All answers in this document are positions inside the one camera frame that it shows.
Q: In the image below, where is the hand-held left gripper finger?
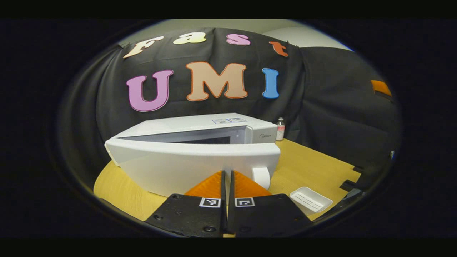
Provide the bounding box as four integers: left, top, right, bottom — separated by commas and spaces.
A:
145, 170, 227, 238
227, 170, 314, 238

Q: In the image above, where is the white microwave oven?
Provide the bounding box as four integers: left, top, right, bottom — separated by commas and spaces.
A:
104, 113, 281, 198

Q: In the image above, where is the black backdrop cloth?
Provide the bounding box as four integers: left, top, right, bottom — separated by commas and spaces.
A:
59, 28, 402, 193

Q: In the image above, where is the white slotted tray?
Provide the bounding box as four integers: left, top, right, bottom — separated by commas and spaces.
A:
290, 186, 333, 216

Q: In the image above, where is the small pink label bottle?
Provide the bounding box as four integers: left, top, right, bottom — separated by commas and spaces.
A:
276, 117, 286, 141

